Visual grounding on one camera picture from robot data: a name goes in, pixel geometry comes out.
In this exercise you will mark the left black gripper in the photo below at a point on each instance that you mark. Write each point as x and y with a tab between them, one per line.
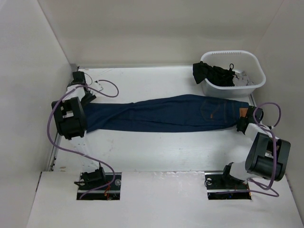
90	97

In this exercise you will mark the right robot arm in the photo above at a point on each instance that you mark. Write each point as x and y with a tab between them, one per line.
264	152

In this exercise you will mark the grey white garment in basket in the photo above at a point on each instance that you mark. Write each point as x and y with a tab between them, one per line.
242	79

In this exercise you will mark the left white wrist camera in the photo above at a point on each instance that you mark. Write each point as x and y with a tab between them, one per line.
97	86

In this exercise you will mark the dark blue denim trousers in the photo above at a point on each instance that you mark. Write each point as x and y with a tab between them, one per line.
178	114

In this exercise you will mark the black garment in basket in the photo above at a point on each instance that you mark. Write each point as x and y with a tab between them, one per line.
214	74

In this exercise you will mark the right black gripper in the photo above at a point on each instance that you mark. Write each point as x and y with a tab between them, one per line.
242	118

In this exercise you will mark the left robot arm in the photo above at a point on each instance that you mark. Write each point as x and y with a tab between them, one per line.
69	115

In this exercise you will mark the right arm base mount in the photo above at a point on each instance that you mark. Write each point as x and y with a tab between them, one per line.
221	185

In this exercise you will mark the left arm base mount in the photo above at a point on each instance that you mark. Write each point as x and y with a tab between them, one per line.
99	185

